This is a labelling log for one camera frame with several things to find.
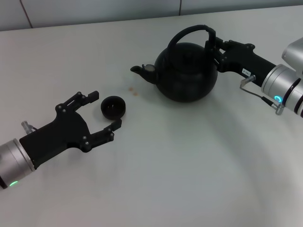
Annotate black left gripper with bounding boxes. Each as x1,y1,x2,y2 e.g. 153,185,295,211
18,90,123,171

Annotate gripper cable with plug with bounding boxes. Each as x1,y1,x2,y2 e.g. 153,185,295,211
239,75,285,116
20,120,38,134

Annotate right gripper cable with plug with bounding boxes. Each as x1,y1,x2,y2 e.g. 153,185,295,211
239,75,285,116

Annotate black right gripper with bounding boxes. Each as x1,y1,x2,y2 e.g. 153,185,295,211
205,36,278,87

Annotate left gripper cable with plug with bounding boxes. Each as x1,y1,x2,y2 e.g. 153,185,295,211
20,120,38,134

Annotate black round teapot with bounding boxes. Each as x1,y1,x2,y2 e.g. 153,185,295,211
130,24,218,103

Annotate small black teacup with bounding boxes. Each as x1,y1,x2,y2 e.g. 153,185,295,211
100,96,127,119

